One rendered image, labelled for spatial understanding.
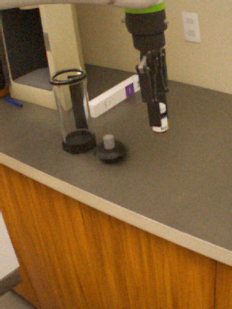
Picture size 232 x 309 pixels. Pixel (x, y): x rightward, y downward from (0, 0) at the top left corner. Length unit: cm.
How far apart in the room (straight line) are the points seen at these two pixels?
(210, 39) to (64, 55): 51
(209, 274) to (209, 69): 87
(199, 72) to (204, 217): 82
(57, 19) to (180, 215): 82
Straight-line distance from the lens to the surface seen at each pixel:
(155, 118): 122
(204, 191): 124
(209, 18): 174
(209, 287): 122
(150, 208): 120
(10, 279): 109
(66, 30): 171
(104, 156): 137
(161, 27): 113
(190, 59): 185
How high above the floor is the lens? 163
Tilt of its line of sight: 29 degrees down
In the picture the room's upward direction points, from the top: 9 degrees counter-clockwise
